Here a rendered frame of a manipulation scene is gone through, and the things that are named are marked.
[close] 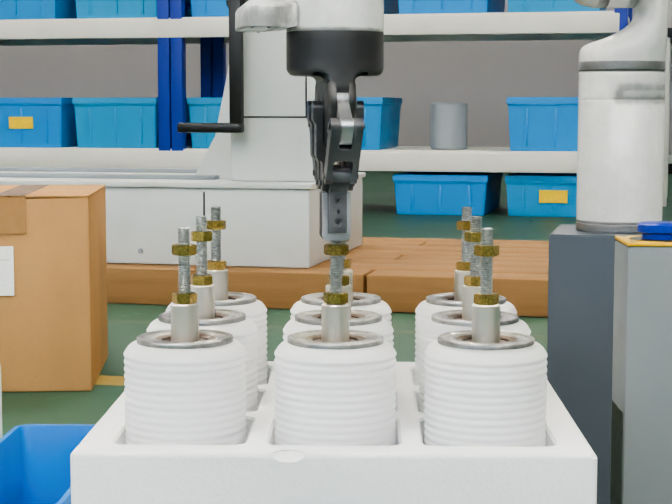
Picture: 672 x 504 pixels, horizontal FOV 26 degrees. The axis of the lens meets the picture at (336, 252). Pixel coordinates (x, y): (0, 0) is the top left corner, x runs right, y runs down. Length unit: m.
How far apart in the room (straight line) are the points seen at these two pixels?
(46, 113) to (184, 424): 5.19
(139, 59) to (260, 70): 6.84
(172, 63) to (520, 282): 3.24
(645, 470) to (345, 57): 0.49
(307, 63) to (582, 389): 0.61
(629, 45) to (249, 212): 1.75
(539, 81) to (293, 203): 6.36
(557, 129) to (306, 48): 4.66
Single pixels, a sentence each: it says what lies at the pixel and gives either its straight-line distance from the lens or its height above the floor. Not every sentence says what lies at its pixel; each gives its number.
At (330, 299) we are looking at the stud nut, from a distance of 1.13.
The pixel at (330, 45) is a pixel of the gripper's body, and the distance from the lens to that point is 1.09.
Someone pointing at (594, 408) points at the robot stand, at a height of 0.12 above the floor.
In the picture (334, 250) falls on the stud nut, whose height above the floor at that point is 0.32.
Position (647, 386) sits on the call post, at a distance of 1.33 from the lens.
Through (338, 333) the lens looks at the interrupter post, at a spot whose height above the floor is 0.26.
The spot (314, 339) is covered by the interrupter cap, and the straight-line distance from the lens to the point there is 1.15.
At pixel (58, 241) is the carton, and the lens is 2.24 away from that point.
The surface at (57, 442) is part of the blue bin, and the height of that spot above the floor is 0.10.
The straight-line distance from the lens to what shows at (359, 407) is 1.11.
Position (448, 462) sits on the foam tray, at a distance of 1.09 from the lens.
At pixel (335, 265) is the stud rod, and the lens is 1.13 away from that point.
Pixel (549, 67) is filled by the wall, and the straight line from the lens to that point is 9.45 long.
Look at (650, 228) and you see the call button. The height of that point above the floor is 0.33.
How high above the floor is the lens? 0.44
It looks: 6 degrees down
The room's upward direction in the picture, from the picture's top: straight up
